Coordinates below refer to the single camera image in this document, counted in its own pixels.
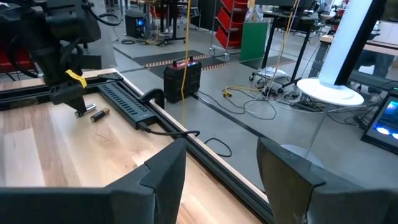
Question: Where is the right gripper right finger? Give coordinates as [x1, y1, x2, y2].
[256, 138, 398, 224]

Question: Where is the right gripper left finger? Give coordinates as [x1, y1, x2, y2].
[0, 138, 187, 224]

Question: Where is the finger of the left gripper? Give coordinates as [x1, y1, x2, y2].
[71, 95, 89, 118]

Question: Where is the silver AA battery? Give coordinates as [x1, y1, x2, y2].
[74, 104, 97, 118]

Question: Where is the black copper AA battery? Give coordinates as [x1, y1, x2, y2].
[90, 108, 111, 123]

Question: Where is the yellow tape tag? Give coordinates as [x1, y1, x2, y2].
[65, 69, 88, 89]

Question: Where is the red chair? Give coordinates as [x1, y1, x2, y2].
[0, 46, 38, 75]

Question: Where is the black USB hub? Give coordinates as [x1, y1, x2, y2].
[97, 81, 158, 131]

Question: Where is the black computer tower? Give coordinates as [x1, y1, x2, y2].
[125, 11, 147, 39]

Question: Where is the black tablet screen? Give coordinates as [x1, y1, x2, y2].
[360, 86, 398, 156]

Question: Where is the black hazard-striped floor mat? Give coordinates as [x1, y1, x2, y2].
[132, 49, 231, 78]

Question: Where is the white bag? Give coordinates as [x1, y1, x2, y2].
[257, 67, 289, 80]

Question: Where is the white floor stand disc base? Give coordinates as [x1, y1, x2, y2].
[296, 0, 388, 107]

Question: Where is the red shelf cart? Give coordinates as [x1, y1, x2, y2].
[210, 0, 249, 62]

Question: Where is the black rolling desk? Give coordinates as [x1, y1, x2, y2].
[250, 0, 321, 94]

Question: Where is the green panel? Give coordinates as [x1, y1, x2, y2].
[239, 21, 269, 62]

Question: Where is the black hub cable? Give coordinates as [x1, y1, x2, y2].
[138, 123, 201, 138]

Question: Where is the black aluminium table frame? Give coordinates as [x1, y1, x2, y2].
[0, 72, 276, 224]

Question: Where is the yellow hanging cord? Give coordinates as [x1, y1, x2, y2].
[181, 0, 193, 125]
[267, 0, 301, 94]

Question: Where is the black floor cable loop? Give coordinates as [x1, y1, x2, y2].
[203, 136, 233, 158]

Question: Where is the yellow floor cable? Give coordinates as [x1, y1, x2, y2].
[222, 85, 268, 98]

